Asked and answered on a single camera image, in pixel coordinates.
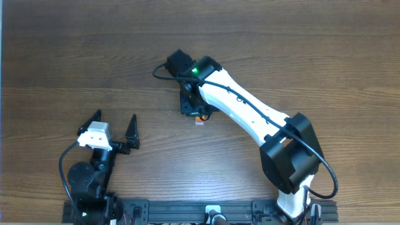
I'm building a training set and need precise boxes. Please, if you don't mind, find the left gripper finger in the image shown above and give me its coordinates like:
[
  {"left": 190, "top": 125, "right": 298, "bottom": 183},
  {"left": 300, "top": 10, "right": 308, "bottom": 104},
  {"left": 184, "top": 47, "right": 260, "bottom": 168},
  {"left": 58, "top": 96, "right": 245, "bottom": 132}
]
[
  {"left": 124, "top": 113, "right": 141, "bottom": 150},
  {"left": 77, "top": 109, "right": 103, "bottom": 136}
]

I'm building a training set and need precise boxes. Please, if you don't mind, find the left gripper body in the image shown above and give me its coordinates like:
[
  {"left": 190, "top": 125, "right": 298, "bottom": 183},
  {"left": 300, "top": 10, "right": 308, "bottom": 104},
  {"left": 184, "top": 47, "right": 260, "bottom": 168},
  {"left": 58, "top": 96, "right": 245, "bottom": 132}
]
[{"left": 109, "top": 141, "right": 133, "bottom": 156}]

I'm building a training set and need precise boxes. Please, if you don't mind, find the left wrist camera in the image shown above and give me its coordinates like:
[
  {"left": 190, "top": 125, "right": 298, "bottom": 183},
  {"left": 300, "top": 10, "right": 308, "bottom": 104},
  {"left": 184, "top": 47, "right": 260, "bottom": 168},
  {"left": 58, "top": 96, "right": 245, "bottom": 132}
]
[{"left": 77, "top": 121, "right": 113, "bottom": 151}]

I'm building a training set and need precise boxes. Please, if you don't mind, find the mounting rail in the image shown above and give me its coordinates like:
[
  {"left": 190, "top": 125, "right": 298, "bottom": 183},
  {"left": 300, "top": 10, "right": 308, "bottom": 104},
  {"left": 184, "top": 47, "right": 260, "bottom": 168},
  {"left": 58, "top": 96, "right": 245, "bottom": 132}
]
[{"left": 61, "top": 199, "right": 339, "bottom": 225}]

